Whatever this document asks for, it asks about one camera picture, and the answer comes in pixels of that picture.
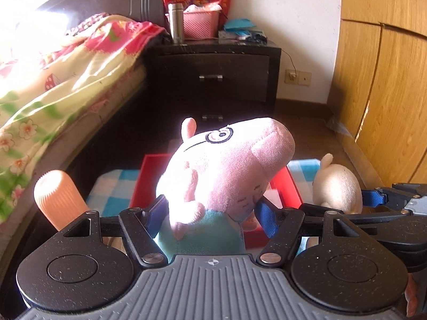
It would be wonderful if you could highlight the dark nightstand drawer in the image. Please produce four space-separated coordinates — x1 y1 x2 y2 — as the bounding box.
173 100 269 130
148 53 271 103

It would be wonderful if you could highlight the floral blanket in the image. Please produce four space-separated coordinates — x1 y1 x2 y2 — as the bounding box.
0 13 170 209

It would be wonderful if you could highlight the white tissue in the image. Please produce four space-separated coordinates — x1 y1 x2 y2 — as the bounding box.
183 3 223 14

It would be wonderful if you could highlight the pink plastic basket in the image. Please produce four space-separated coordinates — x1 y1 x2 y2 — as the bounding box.
165 9 223 40

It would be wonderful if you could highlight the pink pig plush toy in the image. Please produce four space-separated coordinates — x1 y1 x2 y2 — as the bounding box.
156 117 297 262

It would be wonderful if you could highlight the thin charger cable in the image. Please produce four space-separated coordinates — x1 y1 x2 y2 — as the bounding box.
265 38 298 78

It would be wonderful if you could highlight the clear plastic scrap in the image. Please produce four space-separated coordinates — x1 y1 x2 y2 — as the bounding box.
325 116 355 138

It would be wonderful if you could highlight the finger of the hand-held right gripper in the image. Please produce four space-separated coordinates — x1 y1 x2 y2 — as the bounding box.
298 203 415 225
362 183 427 213

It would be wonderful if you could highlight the blue cloth item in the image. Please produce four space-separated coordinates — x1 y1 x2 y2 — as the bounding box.
223 18 256 31

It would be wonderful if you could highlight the light blue packet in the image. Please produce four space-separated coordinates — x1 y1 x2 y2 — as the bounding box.
218 29 251 40

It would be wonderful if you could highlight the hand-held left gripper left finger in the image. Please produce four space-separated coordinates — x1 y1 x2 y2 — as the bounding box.
58 194 169 269

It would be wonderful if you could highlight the white plush toy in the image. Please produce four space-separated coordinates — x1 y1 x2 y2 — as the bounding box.
305 153 363 250

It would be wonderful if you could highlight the red box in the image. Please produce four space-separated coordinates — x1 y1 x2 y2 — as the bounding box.
129 153 304 250

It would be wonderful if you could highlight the dark wooden nightstand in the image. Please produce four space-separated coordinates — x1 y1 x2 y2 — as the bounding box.
145 36 283 132

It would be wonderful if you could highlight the wall power outlet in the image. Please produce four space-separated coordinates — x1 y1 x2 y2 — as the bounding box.
284 69 312 86

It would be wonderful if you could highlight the wooden wardrobe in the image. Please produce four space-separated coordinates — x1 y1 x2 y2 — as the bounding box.
329 0 427 188

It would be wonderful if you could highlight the steel thermos bottle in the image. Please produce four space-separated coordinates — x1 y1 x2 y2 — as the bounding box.
168 3 185 44

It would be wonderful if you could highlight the black cable bundle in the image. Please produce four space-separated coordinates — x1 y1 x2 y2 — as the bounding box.
247 30 268 44

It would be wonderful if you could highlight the blue checkered cloth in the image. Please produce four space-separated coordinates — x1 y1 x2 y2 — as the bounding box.
85 158 322 222

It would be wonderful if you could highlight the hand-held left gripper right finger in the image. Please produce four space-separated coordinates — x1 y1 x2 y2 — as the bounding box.
255 196 363 269

